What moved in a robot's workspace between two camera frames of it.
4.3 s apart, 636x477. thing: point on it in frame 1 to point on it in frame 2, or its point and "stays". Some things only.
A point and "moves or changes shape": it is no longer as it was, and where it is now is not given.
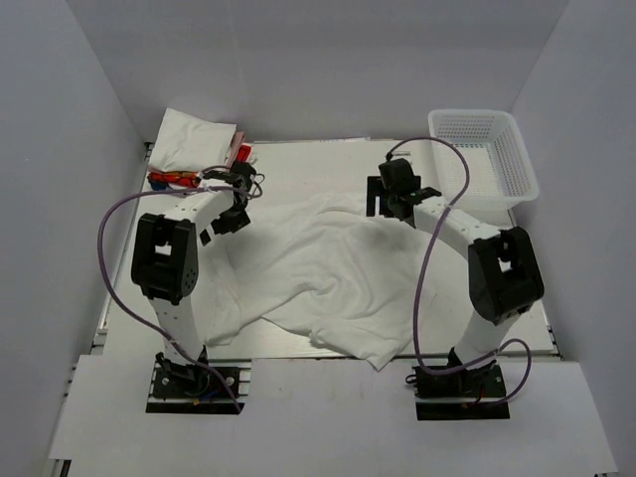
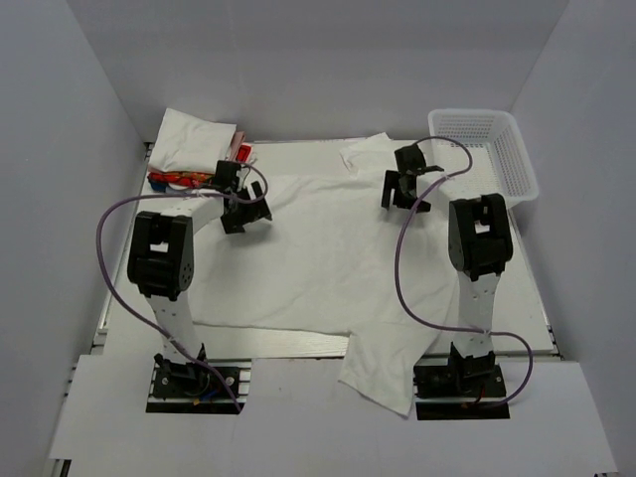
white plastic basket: (501, 173) stays
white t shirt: (191, 145) stays
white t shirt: (330, 269) moves or changes shape
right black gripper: (376, 197) to (403, 186)
